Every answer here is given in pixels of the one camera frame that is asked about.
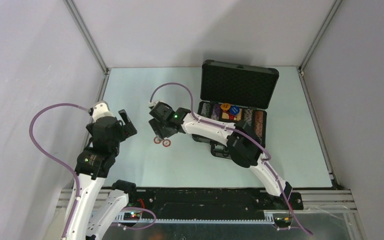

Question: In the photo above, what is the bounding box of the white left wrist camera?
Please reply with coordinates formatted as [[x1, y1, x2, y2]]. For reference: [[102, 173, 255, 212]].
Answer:
[[89, 100, 114, 122]]

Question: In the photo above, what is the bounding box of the purple chip stack row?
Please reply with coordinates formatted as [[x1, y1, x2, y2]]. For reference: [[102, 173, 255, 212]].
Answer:
[[210, 104, 222, 121]]

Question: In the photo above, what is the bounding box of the dark orange chip stack row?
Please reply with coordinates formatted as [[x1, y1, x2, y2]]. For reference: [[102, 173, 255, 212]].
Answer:
[[254, 110, 264, 142]]

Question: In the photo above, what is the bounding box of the blue round dealer button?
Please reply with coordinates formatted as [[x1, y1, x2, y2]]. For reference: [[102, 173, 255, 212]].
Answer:
[[228, 105, 241, 116]]

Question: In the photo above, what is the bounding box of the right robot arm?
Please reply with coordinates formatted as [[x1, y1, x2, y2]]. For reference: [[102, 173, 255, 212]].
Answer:
[[149, 101, 292, 209]]

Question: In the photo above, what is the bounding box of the red Texas Hold'em card deck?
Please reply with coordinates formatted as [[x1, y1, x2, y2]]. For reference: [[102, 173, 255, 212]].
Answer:
[[221, 109, 243, 121]]

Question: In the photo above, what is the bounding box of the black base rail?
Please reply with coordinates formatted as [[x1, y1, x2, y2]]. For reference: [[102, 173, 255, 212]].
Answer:
[[128, 187, 304, 221]]

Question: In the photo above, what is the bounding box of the red poker chip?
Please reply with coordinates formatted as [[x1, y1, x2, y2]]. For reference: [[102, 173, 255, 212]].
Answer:
[[162, 139, 171, 147], [153, 136, 162, 144]]

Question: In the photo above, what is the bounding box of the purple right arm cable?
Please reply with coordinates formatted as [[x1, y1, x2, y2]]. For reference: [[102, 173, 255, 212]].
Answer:
[[149, 82, 314, 236]]

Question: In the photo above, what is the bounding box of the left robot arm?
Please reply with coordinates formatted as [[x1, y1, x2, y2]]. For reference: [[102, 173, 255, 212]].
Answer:
[[62, 108, 138, 240]]

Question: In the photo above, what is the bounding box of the black poker set case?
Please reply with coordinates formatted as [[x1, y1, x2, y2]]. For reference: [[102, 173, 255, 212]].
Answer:
[[197, 59, 280, 147]]

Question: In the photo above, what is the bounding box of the blue orange chip stack row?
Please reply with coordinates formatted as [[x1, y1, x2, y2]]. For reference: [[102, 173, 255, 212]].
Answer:
[[243, 108, 253, 125]]

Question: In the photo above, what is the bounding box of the green chip stack row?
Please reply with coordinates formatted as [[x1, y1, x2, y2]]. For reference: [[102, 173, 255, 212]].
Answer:
[[200, 102, 211, 118]]

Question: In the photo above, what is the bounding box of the orange round button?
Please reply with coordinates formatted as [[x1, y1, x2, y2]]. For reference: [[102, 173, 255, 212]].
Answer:
[[220, 103, 231, 111]]

